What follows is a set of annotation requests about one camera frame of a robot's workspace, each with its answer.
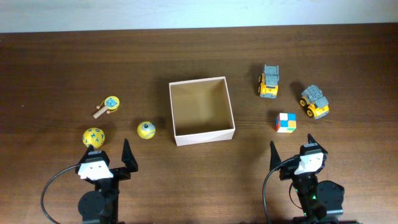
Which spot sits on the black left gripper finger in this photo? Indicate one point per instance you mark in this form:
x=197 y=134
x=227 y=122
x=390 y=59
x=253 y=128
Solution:
x=128 y=159
x=90 y=148

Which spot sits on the yellow grey toy mixer truck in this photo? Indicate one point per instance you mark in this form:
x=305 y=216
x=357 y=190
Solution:
x=314 y=102

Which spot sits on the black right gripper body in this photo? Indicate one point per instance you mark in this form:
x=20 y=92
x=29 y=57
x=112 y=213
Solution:
x=286 y=171

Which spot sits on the beige open cardboard box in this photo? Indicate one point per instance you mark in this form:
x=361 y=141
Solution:
x=201 y=111

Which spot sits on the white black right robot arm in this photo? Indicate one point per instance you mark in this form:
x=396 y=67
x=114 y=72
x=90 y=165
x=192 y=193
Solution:
x=321 y=202

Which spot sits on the yellow ball with blue letters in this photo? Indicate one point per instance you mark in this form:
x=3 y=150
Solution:
x=94 y=137

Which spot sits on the yellow wooden rattle drum toy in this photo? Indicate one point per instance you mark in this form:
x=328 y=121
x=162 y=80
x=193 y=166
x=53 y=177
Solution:
x=108 y=105

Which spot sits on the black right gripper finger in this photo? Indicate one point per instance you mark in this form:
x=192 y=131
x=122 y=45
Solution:
x=275 y=160
x=311 y=139

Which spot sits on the yellow grey minion ball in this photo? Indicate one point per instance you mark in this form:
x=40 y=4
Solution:
x=146 y=130

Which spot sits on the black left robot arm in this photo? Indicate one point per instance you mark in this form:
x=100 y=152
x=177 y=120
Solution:
x=100 y=206

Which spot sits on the small colourful puzzle cube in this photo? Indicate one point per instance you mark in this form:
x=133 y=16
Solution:
x=286 y=123

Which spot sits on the yellow grey toy dump truck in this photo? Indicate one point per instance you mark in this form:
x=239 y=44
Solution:
x=269 y=82

